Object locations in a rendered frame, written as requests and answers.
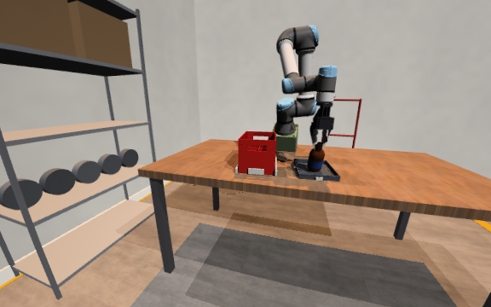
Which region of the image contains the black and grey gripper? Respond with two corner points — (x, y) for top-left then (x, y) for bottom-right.
(309, 103), (334, 150)

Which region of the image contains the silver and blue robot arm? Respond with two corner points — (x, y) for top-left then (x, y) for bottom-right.
(274, 26), (337, 136)

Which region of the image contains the red divided crate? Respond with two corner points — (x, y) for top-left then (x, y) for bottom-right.
(238, 131), (276, 175)

